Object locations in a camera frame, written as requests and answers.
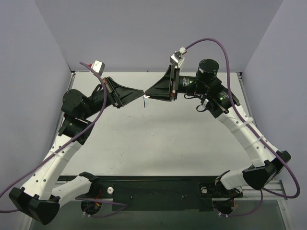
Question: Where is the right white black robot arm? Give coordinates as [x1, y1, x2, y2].
[145, 59, 291, 196]

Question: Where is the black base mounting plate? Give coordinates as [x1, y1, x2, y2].
[79, 176, 243, 213]

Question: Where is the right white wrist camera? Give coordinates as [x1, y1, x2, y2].
[170, 47, 187, 69]

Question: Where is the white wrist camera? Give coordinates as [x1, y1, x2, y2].
[170, 47, 187, 69]
[89, 60, 105, 76]

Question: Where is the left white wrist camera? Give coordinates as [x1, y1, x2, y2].
[89, 60, 105, 76]

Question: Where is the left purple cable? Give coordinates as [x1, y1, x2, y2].
[0, 61, 128, 219]

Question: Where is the purple cable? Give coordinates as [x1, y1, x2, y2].
[186, 37, 301, 218]
[0, 61, 128, 219]

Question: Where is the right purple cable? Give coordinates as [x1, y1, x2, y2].
[186, 37, 301, 218]

